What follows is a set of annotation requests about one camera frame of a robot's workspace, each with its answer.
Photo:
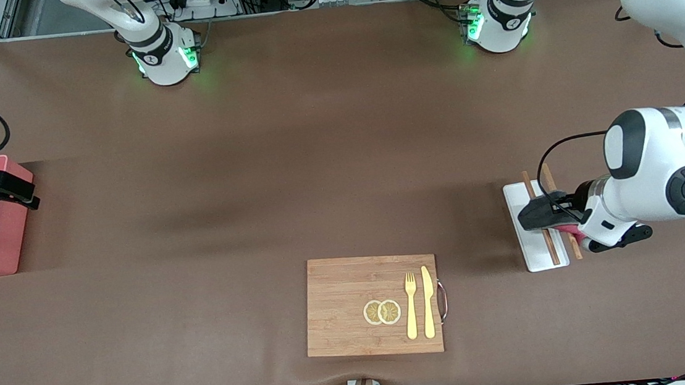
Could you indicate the white rack tray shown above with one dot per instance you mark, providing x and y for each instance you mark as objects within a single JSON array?
[{"x": 524, "y": 245}]

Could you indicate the yellow plastic fork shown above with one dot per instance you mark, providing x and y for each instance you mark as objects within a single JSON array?
[{"x": 412, "y": 316}]

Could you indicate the white power strip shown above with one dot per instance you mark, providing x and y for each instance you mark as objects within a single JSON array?
[{"x": 205, "y": 3}]

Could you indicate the yellow plastic knife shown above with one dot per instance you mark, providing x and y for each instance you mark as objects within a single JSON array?
[{"x": 428, "y": 309}]

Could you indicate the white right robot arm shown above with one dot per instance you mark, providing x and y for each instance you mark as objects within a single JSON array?
[{"x": 165, "y": 62}]

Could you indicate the dark brown wooden rod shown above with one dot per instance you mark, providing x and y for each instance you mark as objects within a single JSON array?
[{"x": 552, "y": 250}]

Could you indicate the lemon slice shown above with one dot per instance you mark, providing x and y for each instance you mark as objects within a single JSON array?
[
  {"x": 371, "y": 313},
  {"x": 390, "y": 312}
]

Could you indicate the light brown wooden rod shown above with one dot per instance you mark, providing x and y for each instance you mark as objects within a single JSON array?
[{"x": 576, "y": 249}]

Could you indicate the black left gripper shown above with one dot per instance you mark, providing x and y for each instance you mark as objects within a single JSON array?
[{"x": 568, "y": 205}]

